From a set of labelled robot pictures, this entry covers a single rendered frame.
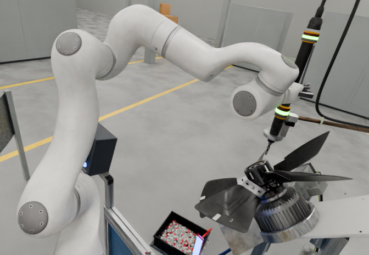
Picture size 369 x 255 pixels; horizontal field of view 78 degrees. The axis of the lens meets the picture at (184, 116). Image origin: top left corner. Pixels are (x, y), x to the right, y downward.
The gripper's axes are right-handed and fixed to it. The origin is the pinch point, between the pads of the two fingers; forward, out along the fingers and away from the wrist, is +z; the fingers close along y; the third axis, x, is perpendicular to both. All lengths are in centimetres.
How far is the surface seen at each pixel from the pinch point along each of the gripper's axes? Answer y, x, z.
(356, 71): -33, -66, 552
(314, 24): 0.2, 18.3, -1.7
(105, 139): -57, -41, -35
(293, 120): 4.2, -12.0, 1.2
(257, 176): -1.1, -42.9, 4.1
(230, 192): -4.9, -46.5, -9.9
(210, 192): -20, -67, 2
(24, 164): -198, -144, -44
